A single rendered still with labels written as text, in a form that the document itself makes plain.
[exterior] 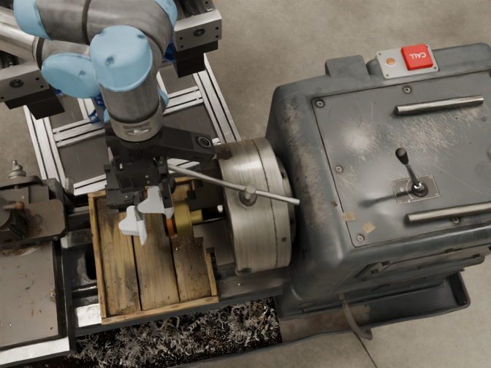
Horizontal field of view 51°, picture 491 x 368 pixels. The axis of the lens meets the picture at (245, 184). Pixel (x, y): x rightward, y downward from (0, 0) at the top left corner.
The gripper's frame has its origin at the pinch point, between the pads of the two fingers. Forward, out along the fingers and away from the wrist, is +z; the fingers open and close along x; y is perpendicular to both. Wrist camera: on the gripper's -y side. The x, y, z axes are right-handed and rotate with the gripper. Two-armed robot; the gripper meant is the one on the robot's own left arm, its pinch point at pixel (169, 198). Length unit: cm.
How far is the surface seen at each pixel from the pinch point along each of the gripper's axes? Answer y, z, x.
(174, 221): 0.5, 23.7, -10.0
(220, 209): -10.6, 28.7, -14.2
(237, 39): -44, 99, -164
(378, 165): -44.3, 9.8, -5.9
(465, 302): -86, 81, 4
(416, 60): -60, 3, -28
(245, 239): -13.8, 18.0, 1.1
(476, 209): -60, 11, 8
